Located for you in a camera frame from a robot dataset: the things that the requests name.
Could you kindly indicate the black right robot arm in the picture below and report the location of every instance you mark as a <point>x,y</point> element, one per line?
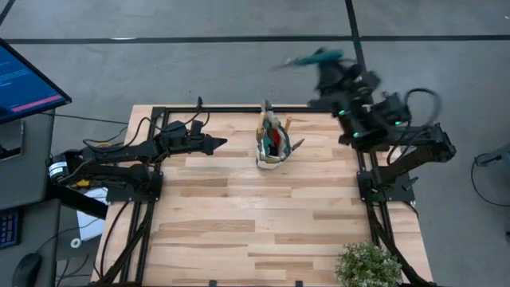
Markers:
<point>422,147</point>

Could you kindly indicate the white paper sheet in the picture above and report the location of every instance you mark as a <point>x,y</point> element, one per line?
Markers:
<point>89,227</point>

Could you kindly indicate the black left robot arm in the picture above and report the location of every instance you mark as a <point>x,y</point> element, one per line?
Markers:
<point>119,151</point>

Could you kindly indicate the black computer mouse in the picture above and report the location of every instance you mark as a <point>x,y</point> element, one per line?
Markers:
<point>26,271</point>

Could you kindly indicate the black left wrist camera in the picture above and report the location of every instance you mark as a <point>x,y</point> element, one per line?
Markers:
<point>197,128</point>

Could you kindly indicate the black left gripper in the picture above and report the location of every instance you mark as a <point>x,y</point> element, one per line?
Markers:
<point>195,144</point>

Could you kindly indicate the dark keyboard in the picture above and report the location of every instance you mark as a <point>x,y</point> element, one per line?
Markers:
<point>9,229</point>

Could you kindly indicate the black arched edge bracket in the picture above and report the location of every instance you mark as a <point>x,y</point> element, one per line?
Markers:
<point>199,104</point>

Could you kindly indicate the white tape roll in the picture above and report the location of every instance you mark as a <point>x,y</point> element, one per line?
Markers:
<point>71,243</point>

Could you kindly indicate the cream green canvas gardening bag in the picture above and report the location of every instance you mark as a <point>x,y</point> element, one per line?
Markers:
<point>267,159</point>

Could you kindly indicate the grey operator desk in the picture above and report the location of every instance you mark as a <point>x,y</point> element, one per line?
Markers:
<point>32,175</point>

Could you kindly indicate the large dark computer monitor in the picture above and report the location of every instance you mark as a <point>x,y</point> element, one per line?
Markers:
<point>24,87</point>

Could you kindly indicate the bushy white flowered plant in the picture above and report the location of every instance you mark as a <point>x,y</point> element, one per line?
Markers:
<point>368,267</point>

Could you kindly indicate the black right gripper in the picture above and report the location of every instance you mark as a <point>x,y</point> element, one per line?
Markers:
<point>360,83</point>

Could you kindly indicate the black aluminium table frame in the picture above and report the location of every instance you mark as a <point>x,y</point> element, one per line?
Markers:
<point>231,108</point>

